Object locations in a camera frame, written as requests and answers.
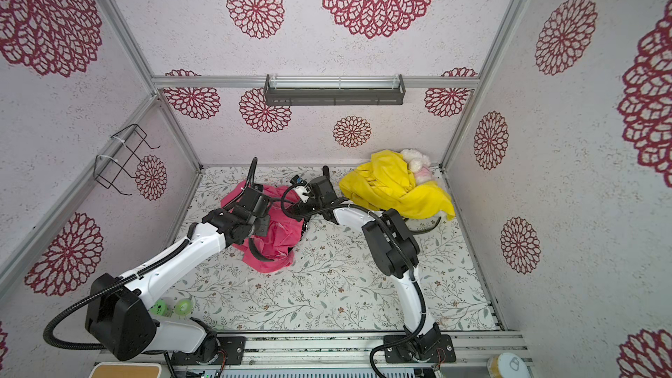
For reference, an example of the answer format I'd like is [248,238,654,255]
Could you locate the pink trousers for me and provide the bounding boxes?
[231,202,304,274]

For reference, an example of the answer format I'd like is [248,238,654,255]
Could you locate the black leather belt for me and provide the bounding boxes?
[241,157,273,263]

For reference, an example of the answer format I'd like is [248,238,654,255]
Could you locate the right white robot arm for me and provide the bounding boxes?
[280,174,442,362]

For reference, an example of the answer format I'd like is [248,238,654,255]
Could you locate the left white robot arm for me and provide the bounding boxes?
[85,184,271,364]

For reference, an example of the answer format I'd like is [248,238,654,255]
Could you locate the yellow garment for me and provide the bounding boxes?
[339,150,456,220]

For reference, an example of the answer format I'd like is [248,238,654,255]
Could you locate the white pink plush toy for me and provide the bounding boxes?
[401,149,434,186]

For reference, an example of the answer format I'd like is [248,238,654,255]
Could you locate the black wall shelf rail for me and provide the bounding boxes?
[262,75,407,107]

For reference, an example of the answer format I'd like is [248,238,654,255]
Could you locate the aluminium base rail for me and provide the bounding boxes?
[96,330,537,378]

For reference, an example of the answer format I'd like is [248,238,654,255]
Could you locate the black wire wall rack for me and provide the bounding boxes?
[92,124,160,197]

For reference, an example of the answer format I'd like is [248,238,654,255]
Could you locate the right black cable conduit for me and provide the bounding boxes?
[280,183,427,378]

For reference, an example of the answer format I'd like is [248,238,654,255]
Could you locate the wooden board white frame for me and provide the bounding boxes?
[89,362,165,378]

